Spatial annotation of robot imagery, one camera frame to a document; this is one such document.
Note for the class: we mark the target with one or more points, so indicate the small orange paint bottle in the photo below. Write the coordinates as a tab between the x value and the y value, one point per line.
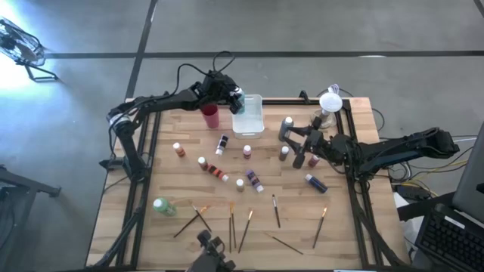
179	151

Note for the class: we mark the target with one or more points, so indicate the small yellow ochre paint bottle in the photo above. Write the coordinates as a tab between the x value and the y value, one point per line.
240	186

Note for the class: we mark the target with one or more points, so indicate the white mushroom table lamp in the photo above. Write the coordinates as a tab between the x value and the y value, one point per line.
330	102

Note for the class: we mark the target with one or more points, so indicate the thin gold-ferrule paintbrush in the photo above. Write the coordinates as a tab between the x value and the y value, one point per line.
287	245

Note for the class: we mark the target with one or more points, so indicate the small blue paint bottle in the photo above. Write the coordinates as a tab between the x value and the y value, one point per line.
317	184

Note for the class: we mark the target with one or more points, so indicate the dark green silver-ferrule paintbrush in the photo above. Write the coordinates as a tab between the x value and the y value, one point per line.
277	215

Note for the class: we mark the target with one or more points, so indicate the small pink paint bottle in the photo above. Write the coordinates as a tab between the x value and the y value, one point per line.
247	153

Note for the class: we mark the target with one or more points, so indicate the small red-orange paint bottle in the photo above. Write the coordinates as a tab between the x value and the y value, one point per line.
216	172

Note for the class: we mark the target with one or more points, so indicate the black laptop keyboard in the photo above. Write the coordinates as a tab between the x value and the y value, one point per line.
450	238

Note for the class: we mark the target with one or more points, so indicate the small dark brown paint bottle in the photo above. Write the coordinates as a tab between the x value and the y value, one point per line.
283	154

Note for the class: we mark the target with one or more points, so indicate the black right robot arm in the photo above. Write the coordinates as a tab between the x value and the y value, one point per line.
397	149

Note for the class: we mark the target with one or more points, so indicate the black aluminium table frame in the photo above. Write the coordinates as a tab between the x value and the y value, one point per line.
283	101

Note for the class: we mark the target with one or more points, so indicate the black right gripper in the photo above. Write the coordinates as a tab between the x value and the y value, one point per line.
321	147

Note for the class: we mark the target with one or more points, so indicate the small purple paint bottle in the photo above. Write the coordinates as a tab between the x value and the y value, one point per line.
254	180

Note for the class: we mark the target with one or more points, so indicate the large dark grey paint bottle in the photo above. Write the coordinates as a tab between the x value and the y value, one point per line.
285	124

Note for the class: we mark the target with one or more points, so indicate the grey laptop screen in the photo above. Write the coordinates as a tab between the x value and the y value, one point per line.
470	177

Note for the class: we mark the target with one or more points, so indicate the large teal paint bottle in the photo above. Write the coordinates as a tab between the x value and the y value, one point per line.
241	101

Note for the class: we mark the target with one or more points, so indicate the white plastic bin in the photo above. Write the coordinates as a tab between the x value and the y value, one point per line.
249	124

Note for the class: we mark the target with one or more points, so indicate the large green paint bottle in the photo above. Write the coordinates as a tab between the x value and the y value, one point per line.
166	208

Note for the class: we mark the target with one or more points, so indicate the black metal stand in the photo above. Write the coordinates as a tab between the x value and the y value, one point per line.
22	183

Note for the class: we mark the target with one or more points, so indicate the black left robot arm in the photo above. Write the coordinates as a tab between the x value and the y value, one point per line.
166	100

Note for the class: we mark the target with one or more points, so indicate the black power strip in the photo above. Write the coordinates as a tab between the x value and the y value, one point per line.
412	192

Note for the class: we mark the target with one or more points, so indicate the thin silver-ferrule paintbrush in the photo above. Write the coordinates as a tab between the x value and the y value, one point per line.
206	224

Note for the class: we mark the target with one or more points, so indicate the small crimson paint bottle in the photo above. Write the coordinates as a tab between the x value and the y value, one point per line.
313	162

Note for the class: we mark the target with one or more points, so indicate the maroon plastic cup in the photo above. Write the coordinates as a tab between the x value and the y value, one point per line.
211	117

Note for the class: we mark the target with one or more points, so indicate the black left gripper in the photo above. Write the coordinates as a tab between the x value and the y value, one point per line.
219	87

